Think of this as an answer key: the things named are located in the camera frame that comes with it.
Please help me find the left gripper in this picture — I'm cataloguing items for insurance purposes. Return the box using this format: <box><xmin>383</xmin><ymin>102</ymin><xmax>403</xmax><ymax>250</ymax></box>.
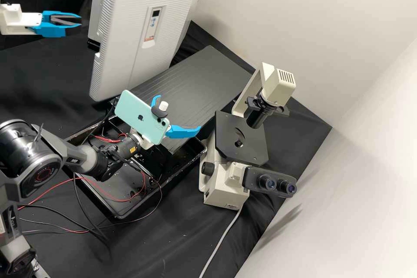
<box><xmin>0</xmin><ymin>3</ymin><xmax>83</xmax><ymax>39</ymax></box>

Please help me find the grey cable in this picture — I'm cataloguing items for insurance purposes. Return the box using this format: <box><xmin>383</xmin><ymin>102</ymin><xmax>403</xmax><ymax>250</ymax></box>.
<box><xmin>198</xmin><ymin>205</ymin><xmax>245</xmax><ymax>278</ymax></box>

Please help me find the black tray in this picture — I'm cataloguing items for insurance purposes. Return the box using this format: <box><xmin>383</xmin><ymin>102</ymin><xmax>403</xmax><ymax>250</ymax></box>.
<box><xmin>66</xmin><ymin>113</ymin><xmax>208</xmax><ymax>221</ymax></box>

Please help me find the black platform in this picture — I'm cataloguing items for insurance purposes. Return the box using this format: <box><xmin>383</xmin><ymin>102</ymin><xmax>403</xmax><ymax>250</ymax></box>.
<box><xmin>113</xmin><ymin>44</ymin><xmax>258</xmax><ymax>156</ymax></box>

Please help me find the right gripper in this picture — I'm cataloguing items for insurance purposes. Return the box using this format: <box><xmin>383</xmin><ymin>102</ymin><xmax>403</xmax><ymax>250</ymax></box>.
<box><xmin>129</xmin><ymin>94</ymin><xmax>202</xmax><ymax>151</ymax></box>

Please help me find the black cable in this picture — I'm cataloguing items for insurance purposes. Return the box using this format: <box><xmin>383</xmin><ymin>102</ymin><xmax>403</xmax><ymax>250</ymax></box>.
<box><xmin>17</xmin><ymin>173</ymin><xmax>113</xmax><ymax>246</ymax></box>
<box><xmin>18</xmin><ymin>173</ymin><xmax>163</xmax><ymax>235</ymax></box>

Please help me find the red wire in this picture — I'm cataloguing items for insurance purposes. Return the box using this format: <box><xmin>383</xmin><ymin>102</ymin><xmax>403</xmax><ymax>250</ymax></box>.
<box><xmin>17</xmin><ymin>173</ymin><xmax>148</xmax><ymax>211</ymax></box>

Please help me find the right wrist camera phone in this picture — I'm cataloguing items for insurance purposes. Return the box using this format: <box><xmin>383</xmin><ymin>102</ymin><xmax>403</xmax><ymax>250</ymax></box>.
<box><xmin>115</xmin><ymin>89</ymin><xmax>171</xmax><ymax>146</ymax></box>

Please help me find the cream microscope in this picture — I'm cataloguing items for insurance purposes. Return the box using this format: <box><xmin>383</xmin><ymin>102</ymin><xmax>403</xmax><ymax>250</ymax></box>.
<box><xmin>198</xmin><ymin>61</ymin><xmax>298</xmax><ymax>208</ymax></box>

